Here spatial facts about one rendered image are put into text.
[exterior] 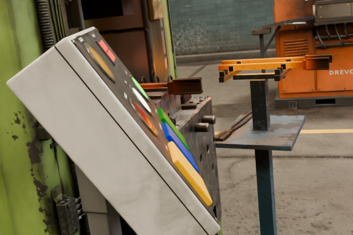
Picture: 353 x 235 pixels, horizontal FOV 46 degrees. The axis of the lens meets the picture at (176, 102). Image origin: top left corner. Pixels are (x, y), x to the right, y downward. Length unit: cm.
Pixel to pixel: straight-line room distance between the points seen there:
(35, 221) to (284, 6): 399
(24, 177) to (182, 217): 51
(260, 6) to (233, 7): 55
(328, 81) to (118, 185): 434
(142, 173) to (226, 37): 840
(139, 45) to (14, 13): 67
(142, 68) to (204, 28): 747
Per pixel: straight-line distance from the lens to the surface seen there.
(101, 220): 66
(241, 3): 875
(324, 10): 449
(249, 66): 169
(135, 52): 146
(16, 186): 96
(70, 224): 95
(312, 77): 471
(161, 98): 112
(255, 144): 157
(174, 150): 53
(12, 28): 86
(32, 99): 45
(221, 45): 886
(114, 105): 44
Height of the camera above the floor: 122
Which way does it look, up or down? 13 degrees down
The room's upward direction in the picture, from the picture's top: 6 degrees counter-clockwise
